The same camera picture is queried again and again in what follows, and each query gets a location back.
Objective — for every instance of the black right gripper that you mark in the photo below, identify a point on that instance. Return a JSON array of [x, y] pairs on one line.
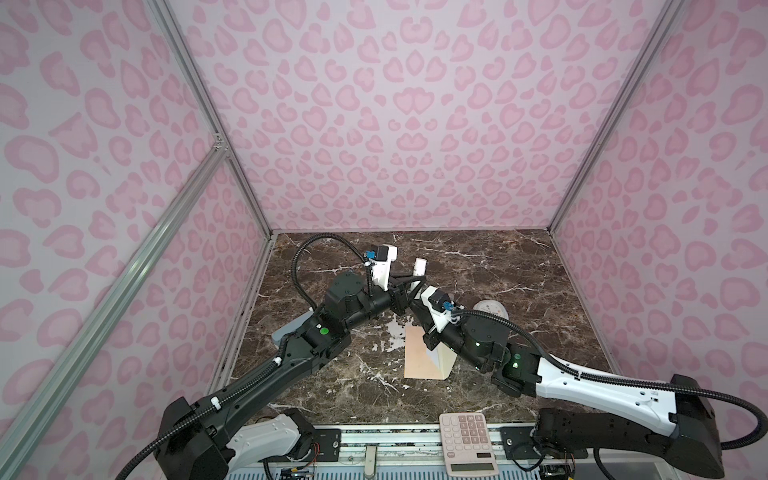
[[421, 312]]

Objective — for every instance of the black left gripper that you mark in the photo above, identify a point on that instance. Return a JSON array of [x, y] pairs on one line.
[[397, 291]]

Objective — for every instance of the white glue stick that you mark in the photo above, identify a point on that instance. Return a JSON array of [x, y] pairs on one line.
[[420, 267]]

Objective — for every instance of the peach pink envelope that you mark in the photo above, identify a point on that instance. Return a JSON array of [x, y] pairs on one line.
[[422, 363]]

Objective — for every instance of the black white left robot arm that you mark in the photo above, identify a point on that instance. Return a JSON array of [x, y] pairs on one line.
[[207, 439]]

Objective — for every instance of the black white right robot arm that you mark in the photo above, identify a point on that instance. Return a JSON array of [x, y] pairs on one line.
[[671, 421]]

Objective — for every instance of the small white alarm clock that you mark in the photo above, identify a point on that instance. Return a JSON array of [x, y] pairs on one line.
[[493, 307]]

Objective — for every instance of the pink white calculator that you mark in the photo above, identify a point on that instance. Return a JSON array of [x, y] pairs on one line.
[[466, 446]]

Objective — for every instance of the grey blue rectangular box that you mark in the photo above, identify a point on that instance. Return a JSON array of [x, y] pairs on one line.
[[290, 327]]

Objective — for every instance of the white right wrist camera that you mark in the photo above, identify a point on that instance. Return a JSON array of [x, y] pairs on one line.
[[439, 306]]

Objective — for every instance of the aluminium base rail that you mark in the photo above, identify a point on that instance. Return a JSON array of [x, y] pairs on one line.
[[413, 451]]

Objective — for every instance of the white clip on rail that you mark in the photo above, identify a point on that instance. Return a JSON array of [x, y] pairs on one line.
[[370, 462]]

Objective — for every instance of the diagonal aluminium frame bar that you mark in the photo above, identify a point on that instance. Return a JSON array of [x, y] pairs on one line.
[[38, 414]]

